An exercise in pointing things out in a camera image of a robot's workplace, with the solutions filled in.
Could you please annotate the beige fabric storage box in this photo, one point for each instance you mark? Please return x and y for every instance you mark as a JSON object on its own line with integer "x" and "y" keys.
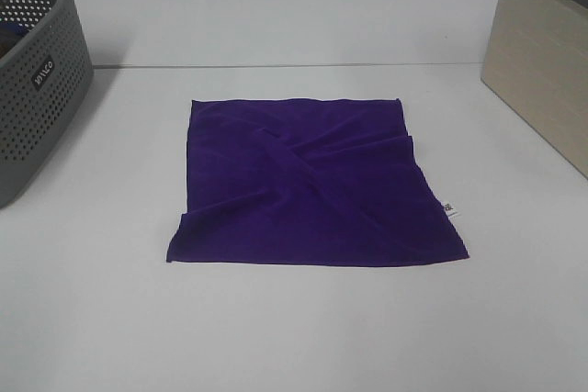
{"x": 536, "y": 62}

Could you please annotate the grey perforated plastic basket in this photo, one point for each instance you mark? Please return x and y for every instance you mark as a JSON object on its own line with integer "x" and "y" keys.
{"x": 44, "y": 80}

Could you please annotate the dark cloth inside basket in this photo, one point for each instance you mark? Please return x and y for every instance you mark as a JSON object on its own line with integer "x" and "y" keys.
{"x": 10, "y": 35}

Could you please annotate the purple microfibre towel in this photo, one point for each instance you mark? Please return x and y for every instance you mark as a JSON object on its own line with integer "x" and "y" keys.
{"x": 308, "y": 182}

